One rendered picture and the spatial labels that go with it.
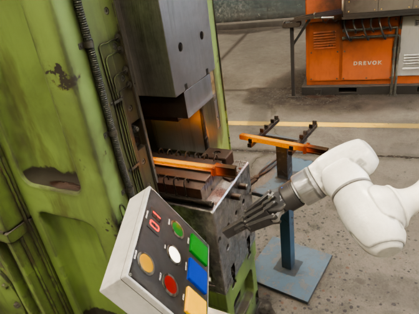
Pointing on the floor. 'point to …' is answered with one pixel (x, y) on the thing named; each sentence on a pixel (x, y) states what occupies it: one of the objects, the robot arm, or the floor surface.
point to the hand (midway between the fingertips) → (235, 228)
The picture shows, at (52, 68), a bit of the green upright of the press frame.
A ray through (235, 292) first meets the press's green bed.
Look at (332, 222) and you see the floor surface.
